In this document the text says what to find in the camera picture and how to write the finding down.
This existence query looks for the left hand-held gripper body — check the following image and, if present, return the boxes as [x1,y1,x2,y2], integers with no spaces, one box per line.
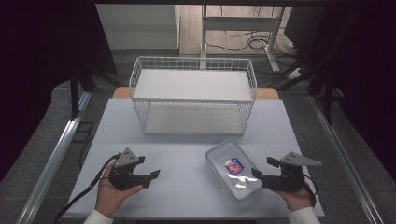
[107,147,147,191]

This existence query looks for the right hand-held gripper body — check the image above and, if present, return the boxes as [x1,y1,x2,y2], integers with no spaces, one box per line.
[262,150,323,193]

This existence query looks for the clear plastic container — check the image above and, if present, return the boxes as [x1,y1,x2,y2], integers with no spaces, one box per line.
[204,138,266,205]

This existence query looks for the person's right hand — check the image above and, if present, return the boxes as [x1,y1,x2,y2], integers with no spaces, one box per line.
[273,183,316,213]

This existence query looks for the person's left hand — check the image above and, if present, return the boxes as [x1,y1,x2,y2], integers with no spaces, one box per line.
[94,161,145,217]

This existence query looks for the black metal stand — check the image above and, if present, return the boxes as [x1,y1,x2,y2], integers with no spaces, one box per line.
[68,61,123,121]
[271,52,345,126]

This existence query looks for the white power strip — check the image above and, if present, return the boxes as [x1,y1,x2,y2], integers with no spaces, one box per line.
[285,67,305,81]

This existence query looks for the white cabinet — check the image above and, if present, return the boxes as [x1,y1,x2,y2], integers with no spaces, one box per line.
[94,4,181,51]

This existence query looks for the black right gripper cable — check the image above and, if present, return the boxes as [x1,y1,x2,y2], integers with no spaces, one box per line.
[302,173,318,207]

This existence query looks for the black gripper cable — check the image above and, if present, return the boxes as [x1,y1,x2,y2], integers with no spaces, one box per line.
[302,173,318,207]
[53,152,122,224]

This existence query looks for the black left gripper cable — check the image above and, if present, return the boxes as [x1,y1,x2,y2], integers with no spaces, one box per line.
[53,152,122,224]

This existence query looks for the black metal bracket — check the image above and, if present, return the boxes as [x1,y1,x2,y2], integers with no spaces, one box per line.
[72,120,95,145]

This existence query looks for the aluminium rail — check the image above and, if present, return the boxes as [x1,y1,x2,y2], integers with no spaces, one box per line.
[15,91,92,224]
[308,94,387,224]

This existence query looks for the white wire basket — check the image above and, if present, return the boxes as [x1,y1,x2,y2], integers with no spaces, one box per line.
[128,55,259,136]

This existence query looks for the black floor cables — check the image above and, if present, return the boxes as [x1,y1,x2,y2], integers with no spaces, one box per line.
[205,5,300,57]

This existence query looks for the white metal desk frame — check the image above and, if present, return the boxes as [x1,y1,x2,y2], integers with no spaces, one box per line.
[199,4,287,73]

